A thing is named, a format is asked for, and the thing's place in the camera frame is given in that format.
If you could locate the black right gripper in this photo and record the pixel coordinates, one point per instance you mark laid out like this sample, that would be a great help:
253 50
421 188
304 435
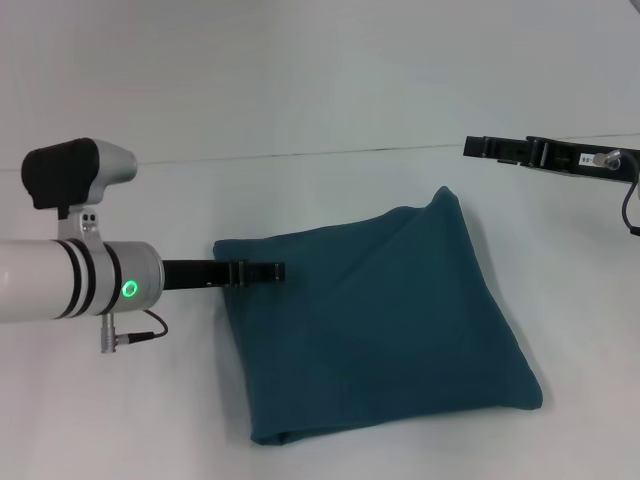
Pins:
575 157

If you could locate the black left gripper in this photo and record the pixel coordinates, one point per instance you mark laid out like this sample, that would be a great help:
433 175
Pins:
195 274

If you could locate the teal blue t-shirt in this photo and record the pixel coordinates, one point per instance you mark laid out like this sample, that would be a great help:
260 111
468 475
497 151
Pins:
370 310

